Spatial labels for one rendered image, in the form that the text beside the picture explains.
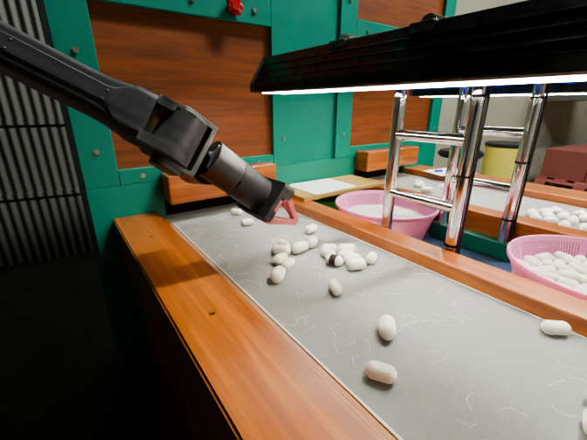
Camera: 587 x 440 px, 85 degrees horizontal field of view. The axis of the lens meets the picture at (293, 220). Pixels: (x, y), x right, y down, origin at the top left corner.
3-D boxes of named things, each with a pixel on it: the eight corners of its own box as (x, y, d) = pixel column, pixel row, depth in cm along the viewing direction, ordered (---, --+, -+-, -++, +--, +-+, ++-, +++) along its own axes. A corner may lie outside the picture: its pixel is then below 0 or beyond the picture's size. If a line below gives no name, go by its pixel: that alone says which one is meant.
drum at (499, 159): (464, 203, 347) (475, 141, 325) (489, 199, 364) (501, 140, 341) (500, 215, 312) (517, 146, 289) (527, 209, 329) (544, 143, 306)
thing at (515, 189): (507, 262, 74) (562, 43, 58) (428, 235, 89) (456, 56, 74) (539, 242, 84) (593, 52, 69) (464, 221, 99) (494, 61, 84)
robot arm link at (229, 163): (202, 169, 42) (222, 134, 44) (181, 170, 47) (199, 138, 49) (239, 196, 47) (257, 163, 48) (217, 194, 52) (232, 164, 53)
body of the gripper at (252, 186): (260, 178, 58) (230, 154, 53) (293, 189, 50) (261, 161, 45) (241, 209, 57) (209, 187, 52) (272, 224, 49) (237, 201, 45)
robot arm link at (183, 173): (152, 160, 39) (183, 102, 41) (126, 162, 48) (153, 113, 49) (228, 204, 47) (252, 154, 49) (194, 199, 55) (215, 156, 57)
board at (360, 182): (304, 202, 88) (304, 197, 87) (274, 190, 99) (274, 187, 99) (383, 185, 106) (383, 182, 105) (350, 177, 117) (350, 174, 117)
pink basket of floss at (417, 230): (445, 261, 74) (452, 223, 71) (329, 251, 79) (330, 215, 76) (424, 222, 98) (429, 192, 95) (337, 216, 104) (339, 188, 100)
